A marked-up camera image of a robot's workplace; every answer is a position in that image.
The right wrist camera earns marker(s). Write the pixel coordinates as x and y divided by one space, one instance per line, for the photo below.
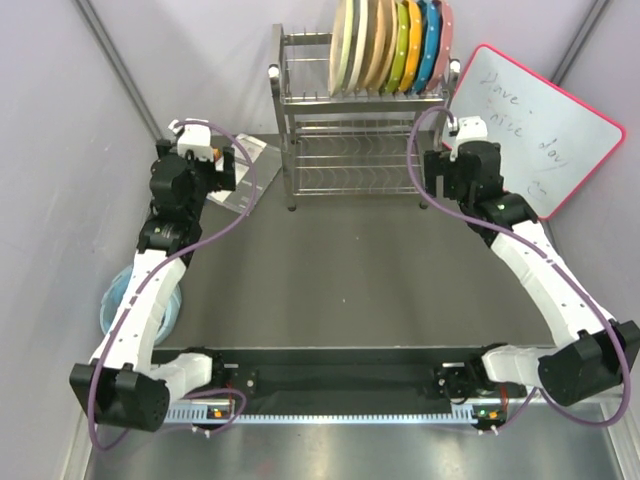
463 130

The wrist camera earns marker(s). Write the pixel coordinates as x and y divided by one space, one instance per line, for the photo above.
463 130
193 139

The pink polka dot plate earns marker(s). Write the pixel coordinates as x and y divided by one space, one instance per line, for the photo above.
444 46

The yellow polka dot plate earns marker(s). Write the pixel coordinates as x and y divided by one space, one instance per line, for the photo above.
415 36

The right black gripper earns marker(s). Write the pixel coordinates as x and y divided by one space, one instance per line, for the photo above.
438 164

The steel two-tier dish rack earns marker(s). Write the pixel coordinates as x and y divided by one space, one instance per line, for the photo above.
340 145

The pink framed whiteboard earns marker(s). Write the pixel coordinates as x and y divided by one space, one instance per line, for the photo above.
551 141

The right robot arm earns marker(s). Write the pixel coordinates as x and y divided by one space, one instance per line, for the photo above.
591 351

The blue polka dot plate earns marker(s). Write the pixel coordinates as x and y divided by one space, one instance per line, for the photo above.
426 77

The grey white booklet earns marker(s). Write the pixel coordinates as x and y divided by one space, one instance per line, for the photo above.
266 160

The beige bird plate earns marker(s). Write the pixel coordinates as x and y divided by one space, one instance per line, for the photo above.
391 23
375 41

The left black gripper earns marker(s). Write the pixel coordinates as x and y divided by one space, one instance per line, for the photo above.
220 181

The light blue headphones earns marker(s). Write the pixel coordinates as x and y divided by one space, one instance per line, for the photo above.
114 295

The green polka dot plate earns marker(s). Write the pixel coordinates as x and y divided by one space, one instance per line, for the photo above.
401 49

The grey slotted cable duct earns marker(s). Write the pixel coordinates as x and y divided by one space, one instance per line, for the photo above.
217 412

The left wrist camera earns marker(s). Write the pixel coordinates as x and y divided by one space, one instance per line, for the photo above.
193 139

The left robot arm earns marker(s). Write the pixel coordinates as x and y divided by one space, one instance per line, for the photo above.
119 386

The white blue leaf plate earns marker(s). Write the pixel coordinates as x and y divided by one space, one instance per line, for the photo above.
360 46

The cream green plate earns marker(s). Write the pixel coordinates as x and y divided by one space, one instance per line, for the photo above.
340 45

